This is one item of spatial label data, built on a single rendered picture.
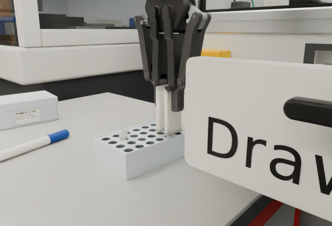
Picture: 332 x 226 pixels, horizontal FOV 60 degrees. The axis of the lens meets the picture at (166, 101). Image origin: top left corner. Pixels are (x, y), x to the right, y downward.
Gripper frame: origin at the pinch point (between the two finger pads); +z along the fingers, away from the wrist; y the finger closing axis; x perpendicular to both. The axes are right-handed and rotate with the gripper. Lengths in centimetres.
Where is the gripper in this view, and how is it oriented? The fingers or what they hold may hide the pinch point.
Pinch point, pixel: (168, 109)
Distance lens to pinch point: 42.7
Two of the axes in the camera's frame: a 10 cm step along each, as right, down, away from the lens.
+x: 7.3, -1.7, 6.6
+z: 0.0, 9.7, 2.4
